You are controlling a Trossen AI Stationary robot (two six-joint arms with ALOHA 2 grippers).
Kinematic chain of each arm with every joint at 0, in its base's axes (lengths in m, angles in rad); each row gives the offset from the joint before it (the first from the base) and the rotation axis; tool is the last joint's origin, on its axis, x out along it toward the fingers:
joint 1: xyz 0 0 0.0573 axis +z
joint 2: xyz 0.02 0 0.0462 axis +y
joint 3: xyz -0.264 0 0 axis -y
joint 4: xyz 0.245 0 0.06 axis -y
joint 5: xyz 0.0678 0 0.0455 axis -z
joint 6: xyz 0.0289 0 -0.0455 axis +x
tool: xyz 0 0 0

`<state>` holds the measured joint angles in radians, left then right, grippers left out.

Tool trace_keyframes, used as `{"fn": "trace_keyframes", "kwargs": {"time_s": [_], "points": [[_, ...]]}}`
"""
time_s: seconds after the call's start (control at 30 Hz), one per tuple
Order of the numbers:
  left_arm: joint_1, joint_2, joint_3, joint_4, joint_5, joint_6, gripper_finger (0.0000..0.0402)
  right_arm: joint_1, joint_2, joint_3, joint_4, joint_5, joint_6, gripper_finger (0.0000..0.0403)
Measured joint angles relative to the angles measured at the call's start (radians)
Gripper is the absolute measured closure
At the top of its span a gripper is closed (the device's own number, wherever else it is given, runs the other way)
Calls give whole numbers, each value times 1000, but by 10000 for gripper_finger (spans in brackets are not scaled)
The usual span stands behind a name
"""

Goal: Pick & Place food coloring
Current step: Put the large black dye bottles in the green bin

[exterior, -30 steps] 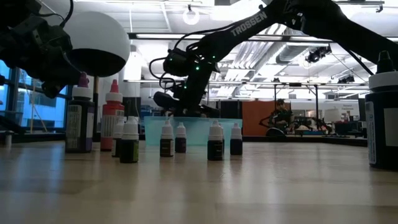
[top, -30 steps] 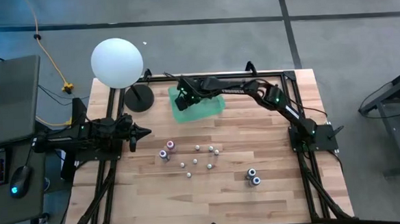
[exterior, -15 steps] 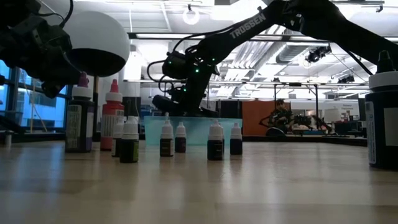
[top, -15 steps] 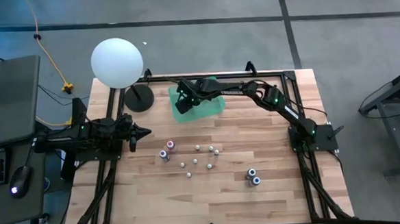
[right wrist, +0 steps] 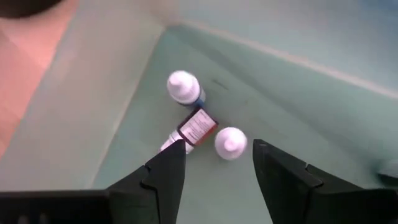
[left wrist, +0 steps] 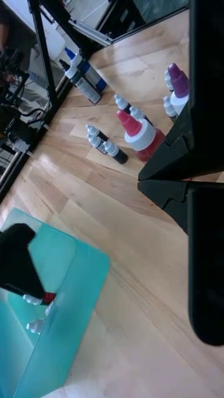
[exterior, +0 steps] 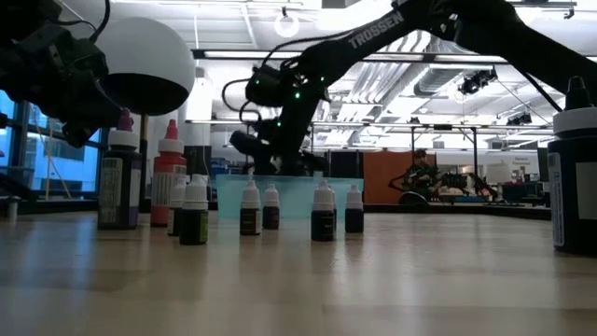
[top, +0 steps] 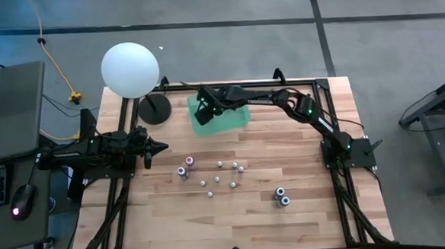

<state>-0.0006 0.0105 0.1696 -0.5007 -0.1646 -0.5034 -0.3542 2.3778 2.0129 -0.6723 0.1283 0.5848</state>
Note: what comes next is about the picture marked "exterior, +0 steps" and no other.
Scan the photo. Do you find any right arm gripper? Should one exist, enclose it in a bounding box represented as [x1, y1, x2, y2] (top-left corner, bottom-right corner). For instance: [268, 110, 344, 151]
[229, 105, 330, 177]

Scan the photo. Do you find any black background robot rig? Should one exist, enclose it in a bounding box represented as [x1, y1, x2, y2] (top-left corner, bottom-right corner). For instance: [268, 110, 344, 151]
[389, 170, 489, 203]

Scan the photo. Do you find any small green colouring bottle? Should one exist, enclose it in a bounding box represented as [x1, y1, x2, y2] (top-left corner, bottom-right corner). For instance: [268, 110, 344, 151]
[178, 174, 210, 246]

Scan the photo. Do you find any black overhead light bar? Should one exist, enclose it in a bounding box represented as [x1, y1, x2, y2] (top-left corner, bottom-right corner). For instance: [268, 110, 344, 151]
[190, 48, 597, 65]

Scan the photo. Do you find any person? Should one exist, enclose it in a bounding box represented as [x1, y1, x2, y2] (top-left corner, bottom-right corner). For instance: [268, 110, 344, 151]
[403, 147, 442, 202]

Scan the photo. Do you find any black background box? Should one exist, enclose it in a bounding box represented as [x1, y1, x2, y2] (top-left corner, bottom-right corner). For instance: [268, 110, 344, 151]
[184, 145, 214, 177]

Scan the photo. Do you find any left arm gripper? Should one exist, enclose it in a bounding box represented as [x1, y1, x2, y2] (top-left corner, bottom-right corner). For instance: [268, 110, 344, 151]
[0, 22, 124, 148]

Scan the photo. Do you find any large purple-capped colouring bottle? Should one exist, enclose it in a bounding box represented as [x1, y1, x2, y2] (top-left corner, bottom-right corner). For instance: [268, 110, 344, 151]
[96, 107, 144, 231]

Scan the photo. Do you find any small white-capped colouring bottle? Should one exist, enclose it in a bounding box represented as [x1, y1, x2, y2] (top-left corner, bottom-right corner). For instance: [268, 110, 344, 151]
[344, 183, 365, 234]
[166, 176, 188, 237]
[261, 182, 281, 231]
[311, 179, 336, 243]
[239, 179, 262, 237]

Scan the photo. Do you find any black aluminium table frame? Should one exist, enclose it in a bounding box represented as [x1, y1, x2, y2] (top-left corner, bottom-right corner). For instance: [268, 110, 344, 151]
[0, 198, 597, 221]

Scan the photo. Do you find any teal translucent plastic bin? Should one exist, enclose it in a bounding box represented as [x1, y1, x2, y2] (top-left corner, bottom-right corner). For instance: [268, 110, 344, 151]
[215, 174, 365, 221]

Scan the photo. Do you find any large glass window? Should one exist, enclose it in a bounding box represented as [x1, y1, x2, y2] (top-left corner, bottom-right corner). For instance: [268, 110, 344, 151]
[0, 88, 103, 200]

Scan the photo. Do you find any black ceiling spotlight cluster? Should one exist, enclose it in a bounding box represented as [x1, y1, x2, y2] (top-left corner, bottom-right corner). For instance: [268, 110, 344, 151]
[506, 111, 534, 127]
[456, 67, 499, 97]

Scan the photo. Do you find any large red colouring bottle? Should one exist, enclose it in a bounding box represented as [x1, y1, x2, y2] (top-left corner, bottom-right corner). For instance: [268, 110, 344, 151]
[149, 119, 188, 229]

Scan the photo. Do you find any large black-capped colouring bottle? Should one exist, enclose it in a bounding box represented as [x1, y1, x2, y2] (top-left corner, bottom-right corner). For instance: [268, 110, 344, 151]
[546, 76, 597, 257]

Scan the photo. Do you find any orange partition wall panel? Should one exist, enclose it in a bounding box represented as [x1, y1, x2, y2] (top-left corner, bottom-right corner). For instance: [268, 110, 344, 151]
[362, 150, 438, 205]

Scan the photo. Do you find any white ring ceiling lamp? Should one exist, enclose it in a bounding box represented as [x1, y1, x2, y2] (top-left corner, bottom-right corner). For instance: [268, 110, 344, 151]
[273, 12, 300, 39]

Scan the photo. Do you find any small white shade lamp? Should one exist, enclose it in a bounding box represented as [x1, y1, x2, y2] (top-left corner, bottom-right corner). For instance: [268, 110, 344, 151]
[484, 162, 513, 200]

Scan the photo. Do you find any white globe table lamp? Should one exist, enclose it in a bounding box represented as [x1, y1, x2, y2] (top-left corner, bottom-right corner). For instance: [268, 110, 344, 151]
[94, 17, 197, 215]

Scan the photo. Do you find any small grey post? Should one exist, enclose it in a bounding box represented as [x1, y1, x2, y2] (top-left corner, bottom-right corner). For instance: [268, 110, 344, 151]
[6, 195, 21, 223]

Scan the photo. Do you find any silver ventilation duct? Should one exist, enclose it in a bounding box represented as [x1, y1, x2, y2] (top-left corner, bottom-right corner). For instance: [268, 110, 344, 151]
[412, 35, 472, 99]

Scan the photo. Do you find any black computer monitor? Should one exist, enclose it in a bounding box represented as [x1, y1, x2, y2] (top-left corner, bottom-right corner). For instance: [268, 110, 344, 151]
[535, 147, 550, 184]

